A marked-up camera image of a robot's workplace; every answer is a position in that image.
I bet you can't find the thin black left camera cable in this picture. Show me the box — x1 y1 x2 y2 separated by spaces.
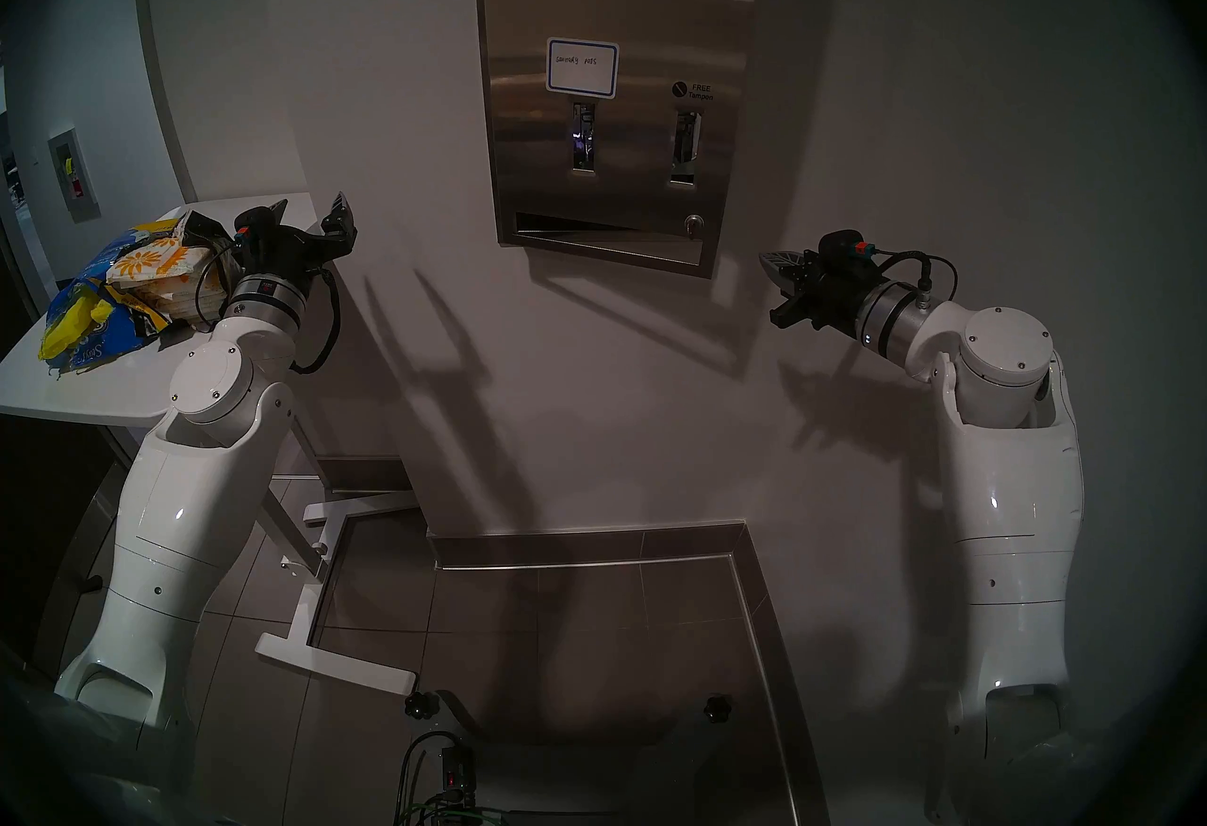
191 238 237 331

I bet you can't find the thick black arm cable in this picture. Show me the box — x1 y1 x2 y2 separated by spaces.
290 266 342 374
872 249 934 299

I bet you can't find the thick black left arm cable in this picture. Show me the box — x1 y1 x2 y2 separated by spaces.
290 266 342 374

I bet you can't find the blue yellow pad package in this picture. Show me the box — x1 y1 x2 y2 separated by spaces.
38 216 180 377

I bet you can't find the green black cable bundle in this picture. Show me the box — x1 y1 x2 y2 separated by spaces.
394 730 510 826

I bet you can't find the grey wall alarm box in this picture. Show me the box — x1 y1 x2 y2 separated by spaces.
47 126 102 223

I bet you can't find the black pad package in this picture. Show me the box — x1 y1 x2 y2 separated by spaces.
174 209 241 330

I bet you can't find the white label blue border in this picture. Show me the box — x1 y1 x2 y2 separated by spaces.
546 37 620 100

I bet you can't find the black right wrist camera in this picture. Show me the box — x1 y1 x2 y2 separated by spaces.
817 228 873 265

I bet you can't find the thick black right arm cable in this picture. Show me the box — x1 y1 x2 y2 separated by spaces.
872 249 934 299

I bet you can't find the white table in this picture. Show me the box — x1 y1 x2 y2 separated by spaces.
0 192 419 698

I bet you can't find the orange floral pad package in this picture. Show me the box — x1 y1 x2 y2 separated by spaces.
106 235 227 327

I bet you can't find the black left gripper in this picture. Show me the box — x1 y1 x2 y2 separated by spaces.
229 188 357 278

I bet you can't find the dark robot base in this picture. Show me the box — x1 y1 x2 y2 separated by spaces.
438 690 755 826

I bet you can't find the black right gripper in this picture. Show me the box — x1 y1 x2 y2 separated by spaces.
759 250 885 337

